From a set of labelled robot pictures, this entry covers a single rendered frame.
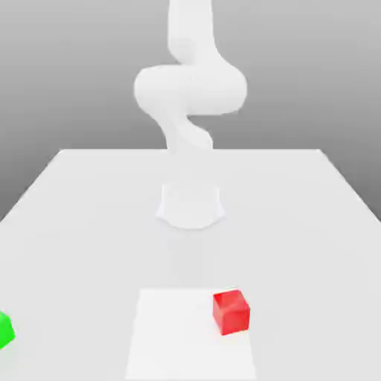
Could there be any small red cube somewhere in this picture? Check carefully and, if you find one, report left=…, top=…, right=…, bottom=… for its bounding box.
left=212, top=289, right=252, bottom=336

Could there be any small green cube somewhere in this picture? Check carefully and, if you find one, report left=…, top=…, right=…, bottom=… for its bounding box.
left=0, top=311, right=16, bottom=350

